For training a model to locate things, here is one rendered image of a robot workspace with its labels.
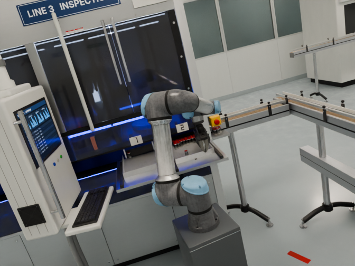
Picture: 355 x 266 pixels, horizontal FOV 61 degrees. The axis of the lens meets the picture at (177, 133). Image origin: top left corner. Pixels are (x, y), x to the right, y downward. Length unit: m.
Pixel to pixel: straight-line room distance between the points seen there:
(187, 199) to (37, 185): 0.78
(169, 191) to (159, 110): 0.37
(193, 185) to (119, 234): 1.23
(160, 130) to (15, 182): 0.78
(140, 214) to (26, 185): 0.97
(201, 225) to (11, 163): 0.96
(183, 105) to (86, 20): 0.98
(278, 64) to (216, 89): 1.58
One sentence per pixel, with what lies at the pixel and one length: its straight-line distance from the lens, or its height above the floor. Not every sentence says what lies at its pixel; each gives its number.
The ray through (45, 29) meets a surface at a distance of 2.11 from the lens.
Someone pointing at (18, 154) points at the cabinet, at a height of 1.28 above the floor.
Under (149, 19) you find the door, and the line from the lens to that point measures 2.09.
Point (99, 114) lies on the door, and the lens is 2.12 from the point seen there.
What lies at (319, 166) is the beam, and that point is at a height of 0.49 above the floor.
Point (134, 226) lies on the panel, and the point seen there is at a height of 0.36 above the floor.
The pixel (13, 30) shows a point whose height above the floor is 1.89.
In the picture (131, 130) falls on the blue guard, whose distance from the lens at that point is 2.14.
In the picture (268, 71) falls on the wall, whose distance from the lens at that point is 7.46.
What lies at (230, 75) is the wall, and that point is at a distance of 7.11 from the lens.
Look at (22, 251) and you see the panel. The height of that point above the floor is 0.44.
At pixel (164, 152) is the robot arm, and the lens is 1.40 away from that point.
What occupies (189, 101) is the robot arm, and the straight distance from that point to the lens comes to 1.37.
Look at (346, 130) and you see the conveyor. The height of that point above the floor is 0.88.
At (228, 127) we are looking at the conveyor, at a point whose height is 0.89.
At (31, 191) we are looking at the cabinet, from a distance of 1.73.
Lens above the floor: 1.64
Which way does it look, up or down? 17 degrees down
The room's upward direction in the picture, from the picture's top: 14 degrees counter-clockwise
